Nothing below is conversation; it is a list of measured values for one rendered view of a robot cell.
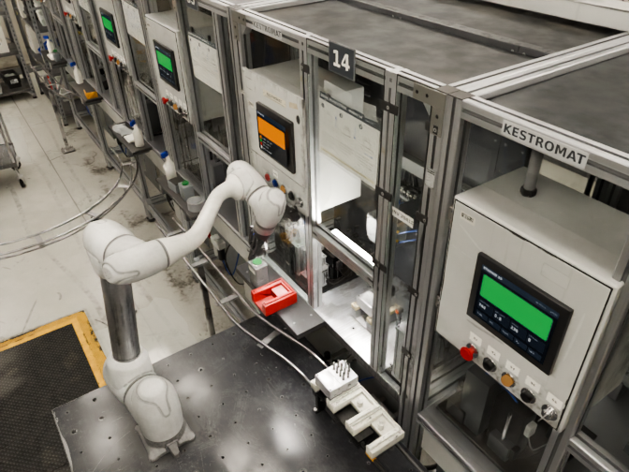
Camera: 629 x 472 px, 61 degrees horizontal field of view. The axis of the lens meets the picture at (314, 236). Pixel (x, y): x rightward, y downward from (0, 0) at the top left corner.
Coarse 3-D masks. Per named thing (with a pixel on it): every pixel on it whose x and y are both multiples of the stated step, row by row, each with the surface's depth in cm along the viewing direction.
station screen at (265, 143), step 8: (256, 112) 202; (256, 120) 204; (264, 120) 199; (272, 120) 193; (280, 128) 190; (264, 136) 203; (264, 144) 206; (272, 144) 200; (272, 152) 202; (280, 152) 197; (280, 160) 199
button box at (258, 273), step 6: (252, 264) 235; (264, 264) 235; (252, 270) 236; (258, 270) 233; (264, 270) 235; (252, 276) 239; (258, 276) 235; (264, 276) 237; (252, 282) 242; (258, 282) 237; (264, 282) 239
